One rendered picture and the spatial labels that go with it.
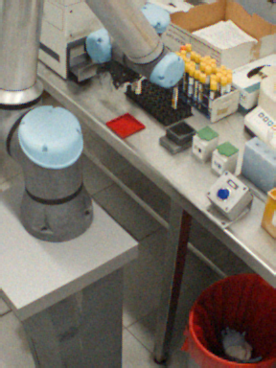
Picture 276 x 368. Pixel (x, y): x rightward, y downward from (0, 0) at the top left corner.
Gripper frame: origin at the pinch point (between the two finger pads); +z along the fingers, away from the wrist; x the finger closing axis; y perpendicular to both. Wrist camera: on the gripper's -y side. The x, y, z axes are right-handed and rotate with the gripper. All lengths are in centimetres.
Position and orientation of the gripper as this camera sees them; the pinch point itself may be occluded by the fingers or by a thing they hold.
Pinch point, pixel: (103, 80)
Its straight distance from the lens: 162.6
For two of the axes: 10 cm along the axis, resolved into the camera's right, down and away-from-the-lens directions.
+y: 5.2, 8.4, -1.3
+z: -3.4, 3.5, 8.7
